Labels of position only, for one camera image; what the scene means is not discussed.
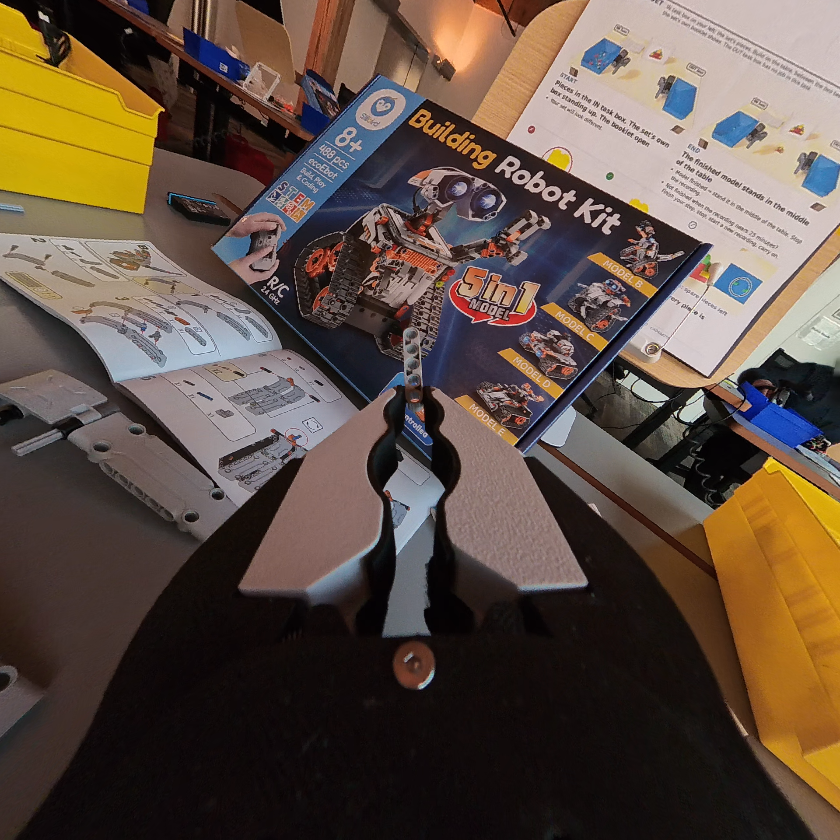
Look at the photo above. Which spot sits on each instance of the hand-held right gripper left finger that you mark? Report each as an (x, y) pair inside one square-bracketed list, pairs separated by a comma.
[(321, 525)]

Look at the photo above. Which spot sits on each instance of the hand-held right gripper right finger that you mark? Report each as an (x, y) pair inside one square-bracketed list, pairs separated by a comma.
[(505, 525)]

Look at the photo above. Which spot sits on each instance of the grey hinged panel with axle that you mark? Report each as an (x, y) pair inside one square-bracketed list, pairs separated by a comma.
[(151, 472)]

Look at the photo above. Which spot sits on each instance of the dark grey beam with holes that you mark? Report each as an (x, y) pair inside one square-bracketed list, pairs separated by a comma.
[(413, 361)]

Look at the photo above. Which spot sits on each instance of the yellow parts bin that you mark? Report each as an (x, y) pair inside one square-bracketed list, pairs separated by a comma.
[(79, 144)]

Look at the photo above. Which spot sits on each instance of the grey desk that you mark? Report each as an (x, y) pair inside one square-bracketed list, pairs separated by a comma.
[(79, 577)]

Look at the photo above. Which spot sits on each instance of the white tape roll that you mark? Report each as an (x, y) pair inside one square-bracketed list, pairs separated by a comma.
[(651, 352)]

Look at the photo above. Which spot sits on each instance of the open instruction booklet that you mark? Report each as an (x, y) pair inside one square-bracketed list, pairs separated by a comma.
[(131, 354)]

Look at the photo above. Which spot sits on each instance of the yellow storage bin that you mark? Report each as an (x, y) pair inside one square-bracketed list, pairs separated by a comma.
[(774, 623)]

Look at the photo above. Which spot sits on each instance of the wooden table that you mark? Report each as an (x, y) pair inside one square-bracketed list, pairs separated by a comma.
[(787, 459), (262, 108)]

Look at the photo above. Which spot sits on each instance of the blue bin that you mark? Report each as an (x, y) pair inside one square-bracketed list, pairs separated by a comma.
[(781, 420), (216, 59)]

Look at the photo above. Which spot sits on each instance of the blue robot kit box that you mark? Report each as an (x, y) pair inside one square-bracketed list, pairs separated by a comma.
[(394, 197)]

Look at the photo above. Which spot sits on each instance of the black box with blue rim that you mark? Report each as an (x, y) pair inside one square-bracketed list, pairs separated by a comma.
[(197, 210)]

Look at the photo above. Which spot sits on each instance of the red bag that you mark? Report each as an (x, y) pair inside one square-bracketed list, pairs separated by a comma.
[(249, 164)]

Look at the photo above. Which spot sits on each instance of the printed paper sheet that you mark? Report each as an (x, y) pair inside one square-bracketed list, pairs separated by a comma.
[(722, 164)]

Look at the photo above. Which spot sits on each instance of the blue printed box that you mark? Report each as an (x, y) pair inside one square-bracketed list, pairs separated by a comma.
[(321, 95)]

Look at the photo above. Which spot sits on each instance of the cardboard stand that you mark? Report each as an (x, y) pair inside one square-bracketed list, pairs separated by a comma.
[(518, 79)]

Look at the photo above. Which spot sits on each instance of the clear acrylic stand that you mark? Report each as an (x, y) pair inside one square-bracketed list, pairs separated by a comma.
[(262, 82)]

